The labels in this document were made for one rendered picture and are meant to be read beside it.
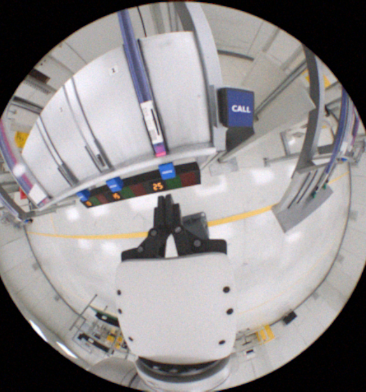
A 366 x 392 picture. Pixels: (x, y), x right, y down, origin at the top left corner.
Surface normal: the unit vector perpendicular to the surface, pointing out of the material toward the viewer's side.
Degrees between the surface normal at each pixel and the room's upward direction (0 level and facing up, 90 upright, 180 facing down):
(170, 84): 42
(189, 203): 0
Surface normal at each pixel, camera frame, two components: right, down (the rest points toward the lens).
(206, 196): -0.04, 0.11
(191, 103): 0.10, 0.74
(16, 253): 0.98, -0.19
